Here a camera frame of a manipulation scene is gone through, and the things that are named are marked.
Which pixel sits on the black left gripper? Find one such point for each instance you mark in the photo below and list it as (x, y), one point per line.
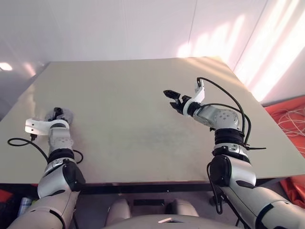
(59, 117)

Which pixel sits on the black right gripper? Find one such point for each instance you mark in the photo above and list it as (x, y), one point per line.
(182, 103)

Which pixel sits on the silver motor housing copper coils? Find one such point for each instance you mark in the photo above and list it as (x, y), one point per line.
(69, 120)

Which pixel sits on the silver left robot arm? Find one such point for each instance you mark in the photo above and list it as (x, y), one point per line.
(59, 140)

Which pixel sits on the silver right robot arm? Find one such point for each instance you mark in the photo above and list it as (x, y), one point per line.
(221, 117)

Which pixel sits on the black zip tie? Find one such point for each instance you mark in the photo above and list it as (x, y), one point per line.
(257, 148)

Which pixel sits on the pale blue bottle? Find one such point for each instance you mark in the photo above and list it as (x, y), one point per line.
(25, 206)

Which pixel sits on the red bag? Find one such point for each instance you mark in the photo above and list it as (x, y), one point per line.
(6, 199)

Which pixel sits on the large red fabric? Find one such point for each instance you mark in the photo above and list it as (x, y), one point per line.
(276, 119)

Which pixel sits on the beige rounded robot leg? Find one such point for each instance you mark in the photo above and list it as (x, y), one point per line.
(182, 207)
(119, 210)

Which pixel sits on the grey robot torso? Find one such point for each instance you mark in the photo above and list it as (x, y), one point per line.
(166, 221)

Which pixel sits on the small red fabric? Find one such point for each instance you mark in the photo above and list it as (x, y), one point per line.
(294, 190)

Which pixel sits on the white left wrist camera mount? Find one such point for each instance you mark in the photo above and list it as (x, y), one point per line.
(35, 125)

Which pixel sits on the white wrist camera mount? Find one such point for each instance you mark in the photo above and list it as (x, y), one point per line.
(35, 125)
(200, 94)

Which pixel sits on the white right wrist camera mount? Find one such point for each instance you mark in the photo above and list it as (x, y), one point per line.
(200, 94)

